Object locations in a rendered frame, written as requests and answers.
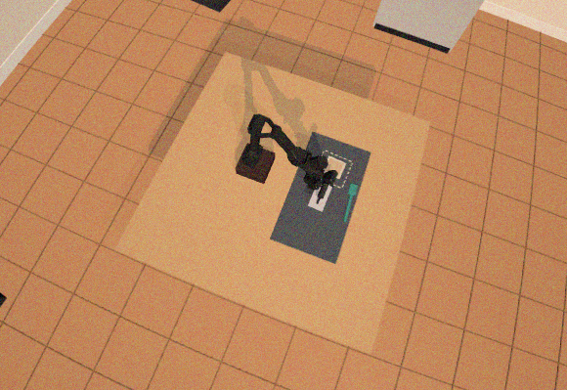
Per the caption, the teal small trowel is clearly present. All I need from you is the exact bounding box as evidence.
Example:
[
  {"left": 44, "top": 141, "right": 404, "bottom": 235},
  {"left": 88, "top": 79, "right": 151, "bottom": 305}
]
[{"left": 343, "top": 184, "right": 358, "bottom": 223}]

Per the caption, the cream square tile with dark center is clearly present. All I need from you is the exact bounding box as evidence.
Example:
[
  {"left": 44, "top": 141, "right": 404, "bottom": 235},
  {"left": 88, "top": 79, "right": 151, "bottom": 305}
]
[{"left": 324, "top": 156, "right": 346, "bottom": 179}]

